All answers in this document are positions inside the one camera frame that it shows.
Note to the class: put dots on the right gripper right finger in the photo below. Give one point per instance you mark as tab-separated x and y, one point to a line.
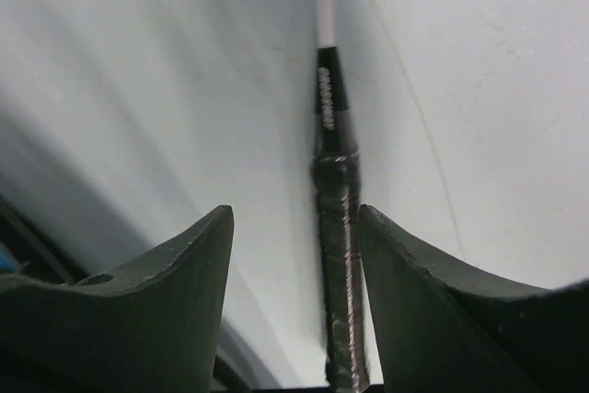
442	325

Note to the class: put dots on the blue racket bag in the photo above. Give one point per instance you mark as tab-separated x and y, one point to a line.
7	262

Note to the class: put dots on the white racket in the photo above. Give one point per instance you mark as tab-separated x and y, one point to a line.
337	182

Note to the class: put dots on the black racket bag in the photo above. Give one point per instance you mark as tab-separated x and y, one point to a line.
37	254

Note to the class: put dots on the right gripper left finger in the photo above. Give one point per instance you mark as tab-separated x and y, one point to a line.
148	325

